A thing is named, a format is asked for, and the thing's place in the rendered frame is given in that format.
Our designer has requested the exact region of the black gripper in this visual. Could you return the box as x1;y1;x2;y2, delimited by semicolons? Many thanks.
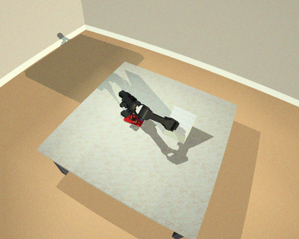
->
120;100;141;118

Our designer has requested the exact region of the red circuit board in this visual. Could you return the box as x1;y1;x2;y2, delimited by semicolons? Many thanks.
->
123;114;144;127

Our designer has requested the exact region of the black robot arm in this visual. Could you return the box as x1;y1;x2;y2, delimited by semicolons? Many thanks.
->
119;90;180;132

